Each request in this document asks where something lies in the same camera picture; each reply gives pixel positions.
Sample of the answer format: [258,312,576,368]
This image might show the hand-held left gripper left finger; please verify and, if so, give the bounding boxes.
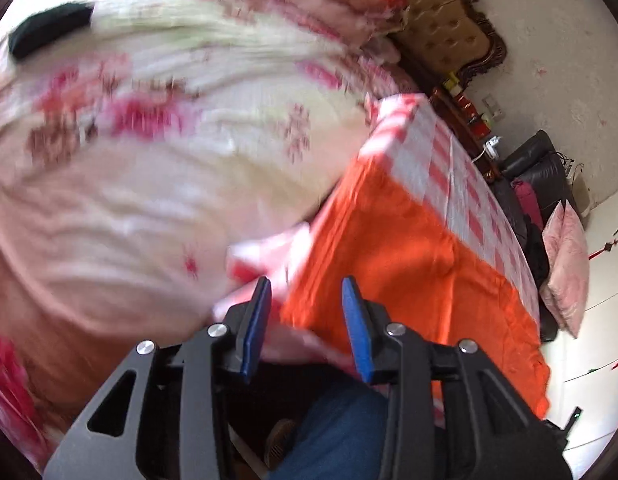
[43,276,272,480]

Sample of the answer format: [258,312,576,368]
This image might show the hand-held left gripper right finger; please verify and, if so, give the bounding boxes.
[341,276,572,480]

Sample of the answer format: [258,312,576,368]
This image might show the orange pants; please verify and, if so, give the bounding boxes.
[279,157,552,421]

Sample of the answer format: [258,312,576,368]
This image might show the person's blue jeans leg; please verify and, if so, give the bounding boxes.
[276,375,447,480]

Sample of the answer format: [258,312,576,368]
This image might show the person's shoe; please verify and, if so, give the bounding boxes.
[263,417,300,471]

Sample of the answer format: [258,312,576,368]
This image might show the floral bed quilt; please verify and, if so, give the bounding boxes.
[0,0,425,476]

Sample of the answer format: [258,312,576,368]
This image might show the pink white checked tablecloth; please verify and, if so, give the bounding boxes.
[211,92,542,428]

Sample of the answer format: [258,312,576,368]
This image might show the red cushion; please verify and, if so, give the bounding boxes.
[511,177,544,231]

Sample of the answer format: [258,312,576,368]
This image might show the pink pillow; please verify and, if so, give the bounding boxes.
[539,200,590,338]

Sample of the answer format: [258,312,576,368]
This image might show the wooden nightstand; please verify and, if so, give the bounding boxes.
[429,85,504,181]

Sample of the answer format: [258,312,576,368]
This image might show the black leather chair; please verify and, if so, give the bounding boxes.
[491,130,580,341]

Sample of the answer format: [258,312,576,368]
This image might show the tufted brown headboard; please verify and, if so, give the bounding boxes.
[359,0,507,91]

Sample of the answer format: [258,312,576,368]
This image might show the dark cloth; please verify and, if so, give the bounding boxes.
[8,2,95,61]

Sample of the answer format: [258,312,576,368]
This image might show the white wall socket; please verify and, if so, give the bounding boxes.
[481,95,504,121]

